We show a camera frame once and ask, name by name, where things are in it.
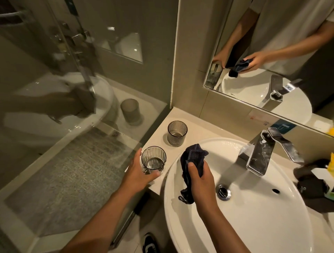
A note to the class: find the person's left hand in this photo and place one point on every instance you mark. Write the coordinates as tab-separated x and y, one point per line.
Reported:
134	177

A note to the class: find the person's right hand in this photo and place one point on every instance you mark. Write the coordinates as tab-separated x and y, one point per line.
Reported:
203	185

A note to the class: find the person's left thumb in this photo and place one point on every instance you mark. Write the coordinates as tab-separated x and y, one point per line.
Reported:
153	176

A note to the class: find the person's right thumb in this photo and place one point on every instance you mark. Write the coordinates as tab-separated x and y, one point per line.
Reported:
194	170

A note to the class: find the dark blue cleaning cloth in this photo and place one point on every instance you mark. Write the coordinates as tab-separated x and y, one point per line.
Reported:
192	159

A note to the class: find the ribbed grey glass tumbler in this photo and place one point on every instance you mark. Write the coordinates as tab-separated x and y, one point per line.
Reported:
153	159
177	133

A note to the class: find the person's left forearm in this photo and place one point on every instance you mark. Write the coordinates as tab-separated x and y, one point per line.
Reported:
97	225

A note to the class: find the person's right forearm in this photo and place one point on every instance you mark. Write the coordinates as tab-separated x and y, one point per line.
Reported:
224	232

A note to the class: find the chrome sink drain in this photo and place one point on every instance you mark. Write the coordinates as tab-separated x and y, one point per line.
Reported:
223	192

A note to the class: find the person's black white shoe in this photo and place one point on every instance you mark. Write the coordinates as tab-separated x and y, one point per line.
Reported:
150	243

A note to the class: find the white ceramic wash basin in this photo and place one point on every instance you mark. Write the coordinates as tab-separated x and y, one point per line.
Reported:
250	208

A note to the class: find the chrome basin faucet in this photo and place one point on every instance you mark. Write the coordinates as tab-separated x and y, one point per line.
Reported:
263	152

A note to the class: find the blue white sticker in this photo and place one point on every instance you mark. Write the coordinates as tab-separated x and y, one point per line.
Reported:
283	127

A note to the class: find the glass shower partition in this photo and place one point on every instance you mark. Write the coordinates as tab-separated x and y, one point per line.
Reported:
65	104

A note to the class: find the black pouch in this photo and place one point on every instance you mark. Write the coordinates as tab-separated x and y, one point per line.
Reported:
313	185

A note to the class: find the yellow green bottle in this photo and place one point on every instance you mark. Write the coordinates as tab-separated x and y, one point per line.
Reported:
330	172

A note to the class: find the wall mirror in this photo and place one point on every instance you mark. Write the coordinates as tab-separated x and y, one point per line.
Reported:
276	52

